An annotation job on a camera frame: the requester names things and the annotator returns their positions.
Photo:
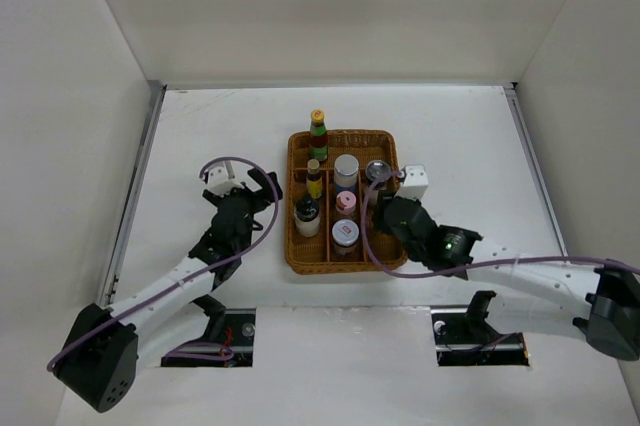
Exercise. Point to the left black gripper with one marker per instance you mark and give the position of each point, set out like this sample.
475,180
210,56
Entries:
261,198

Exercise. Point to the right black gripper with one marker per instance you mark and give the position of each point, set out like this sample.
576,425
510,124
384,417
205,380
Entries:
384,205

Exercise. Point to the small yellow label bottle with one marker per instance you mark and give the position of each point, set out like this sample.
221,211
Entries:
314,183

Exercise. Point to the white salt grinder black top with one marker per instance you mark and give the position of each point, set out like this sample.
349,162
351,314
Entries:
307,216

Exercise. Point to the silver top pepper grinder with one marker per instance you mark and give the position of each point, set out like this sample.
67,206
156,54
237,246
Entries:
376,177

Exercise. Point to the white lid round jar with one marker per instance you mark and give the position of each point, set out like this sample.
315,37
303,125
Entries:
345,235

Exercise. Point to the pink lid spice jar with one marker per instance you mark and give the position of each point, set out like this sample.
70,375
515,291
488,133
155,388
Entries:
345,205

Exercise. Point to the red sauce bottle yellow cap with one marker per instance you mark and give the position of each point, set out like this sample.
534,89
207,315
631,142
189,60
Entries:
318,136

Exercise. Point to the tall blue label spice jar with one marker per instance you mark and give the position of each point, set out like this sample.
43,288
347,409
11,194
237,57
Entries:
346,172

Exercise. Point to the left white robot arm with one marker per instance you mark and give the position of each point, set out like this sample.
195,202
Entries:
99,358

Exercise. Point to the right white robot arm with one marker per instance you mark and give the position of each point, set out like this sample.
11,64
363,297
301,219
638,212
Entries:
590,299

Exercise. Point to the brown wicker divided basket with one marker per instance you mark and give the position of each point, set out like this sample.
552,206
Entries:
316,255

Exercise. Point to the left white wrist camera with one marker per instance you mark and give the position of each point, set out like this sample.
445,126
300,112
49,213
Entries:
219,178

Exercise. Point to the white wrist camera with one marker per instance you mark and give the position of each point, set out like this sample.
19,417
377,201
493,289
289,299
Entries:
219,178
413,182

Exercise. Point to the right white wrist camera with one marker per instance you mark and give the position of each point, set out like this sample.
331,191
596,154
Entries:
413,182

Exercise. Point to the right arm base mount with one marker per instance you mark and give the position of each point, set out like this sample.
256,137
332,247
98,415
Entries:
463,337

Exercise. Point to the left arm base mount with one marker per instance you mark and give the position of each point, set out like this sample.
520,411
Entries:
227,340

